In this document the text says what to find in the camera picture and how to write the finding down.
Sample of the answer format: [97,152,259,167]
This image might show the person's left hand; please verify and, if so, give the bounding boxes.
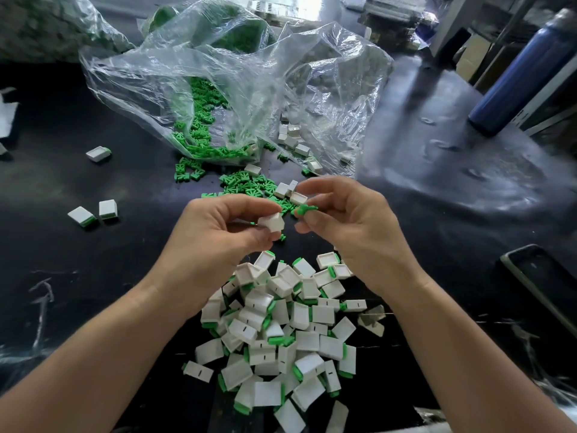
[151,194,286,319]

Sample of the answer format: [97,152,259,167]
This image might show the person's right hand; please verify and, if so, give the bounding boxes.
[293,176,432,301]

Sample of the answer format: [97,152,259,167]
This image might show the white plastic part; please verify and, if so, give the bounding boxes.
[258,212,286,235]

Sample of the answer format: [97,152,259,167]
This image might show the heap of white caps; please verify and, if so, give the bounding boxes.
[243,112,355,206]

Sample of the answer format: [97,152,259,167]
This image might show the pile of assembled white-green pieces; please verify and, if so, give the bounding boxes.
[195,250,369,433]

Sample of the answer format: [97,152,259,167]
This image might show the pile of green clips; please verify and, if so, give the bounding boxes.
[171,76,317,242]

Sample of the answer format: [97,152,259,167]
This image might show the person's right forearm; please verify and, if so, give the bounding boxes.
[388,273,573,433]

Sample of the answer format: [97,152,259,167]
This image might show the person's left forearm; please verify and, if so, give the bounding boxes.
[0,286,201,433]

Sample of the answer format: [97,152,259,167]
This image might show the empty white shell right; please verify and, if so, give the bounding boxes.
[359,304,387,337]

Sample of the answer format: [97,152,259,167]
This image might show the clear plastic bag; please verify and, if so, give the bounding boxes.
[79,0,395,179]

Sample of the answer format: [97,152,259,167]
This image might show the black smartphone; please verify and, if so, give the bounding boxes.
[500,244,577,337]

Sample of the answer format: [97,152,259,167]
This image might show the brown cardboard box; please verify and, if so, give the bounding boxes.
[455,33,497,83]

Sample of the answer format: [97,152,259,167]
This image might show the grey machine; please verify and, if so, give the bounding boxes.
[361,0,441,49]

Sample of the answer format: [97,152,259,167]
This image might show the blue cylinder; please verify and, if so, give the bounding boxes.
[468,8,577,138]

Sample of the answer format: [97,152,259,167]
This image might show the plastic bag full of green pieces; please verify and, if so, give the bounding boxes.
[137,0,270,52]

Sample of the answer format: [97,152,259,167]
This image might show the white component box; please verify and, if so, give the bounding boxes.
[249,0,308,20]

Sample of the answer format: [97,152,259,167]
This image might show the white paper sheet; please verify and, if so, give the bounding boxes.
[0,90,19,139]

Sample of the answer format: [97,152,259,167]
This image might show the large bag of assembled pieces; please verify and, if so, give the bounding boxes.
[0,0,135,61]

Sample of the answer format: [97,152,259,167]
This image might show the white metal frame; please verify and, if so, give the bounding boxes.
[431,0,577,79]

